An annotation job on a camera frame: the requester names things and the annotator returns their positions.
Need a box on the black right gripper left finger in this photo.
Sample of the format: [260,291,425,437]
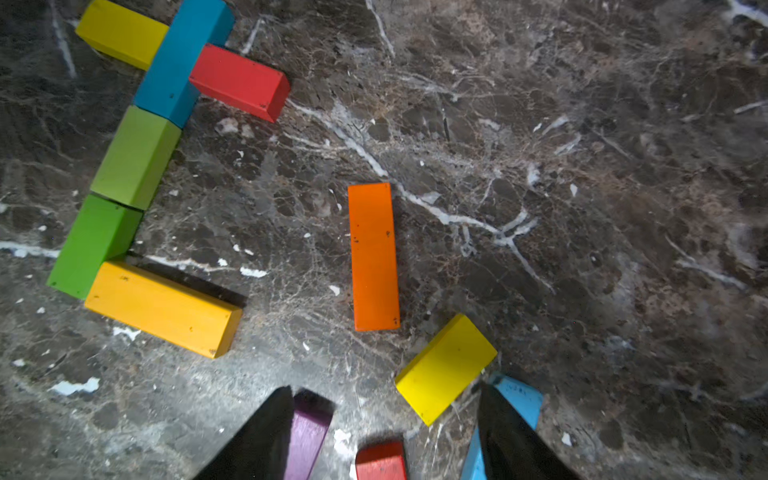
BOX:
[194,386,295,480]

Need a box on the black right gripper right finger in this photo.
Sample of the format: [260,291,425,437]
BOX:
[477,383,580,480]

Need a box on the long yellow block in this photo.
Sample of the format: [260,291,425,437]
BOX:
[84,260,243,359]

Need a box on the orange block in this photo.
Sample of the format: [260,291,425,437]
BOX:
[348,183,400,332]

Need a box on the green block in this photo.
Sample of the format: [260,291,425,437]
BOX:
[47,194,143,300]

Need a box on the pale yellow block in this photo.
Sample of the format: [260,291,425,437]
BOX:
[91,105,181,211]

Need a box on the red-orange block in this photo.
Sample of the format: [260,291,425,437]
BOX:
[189,44,291,123]

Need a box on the teal block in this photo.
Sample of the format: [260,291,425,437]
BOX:
[134,0,235,129]

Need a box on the light blue block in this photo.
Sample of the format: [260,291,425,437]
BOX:
[460,372,543,480]

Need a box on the purple block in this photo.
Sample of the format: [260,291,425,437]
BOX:
[284,389,335,480]

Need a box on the small yellow block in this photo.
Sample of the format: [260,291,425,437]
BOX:
[395,314,497,426]

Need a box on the red block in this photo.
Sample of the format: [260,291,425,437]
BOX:
[355,440,408,480]

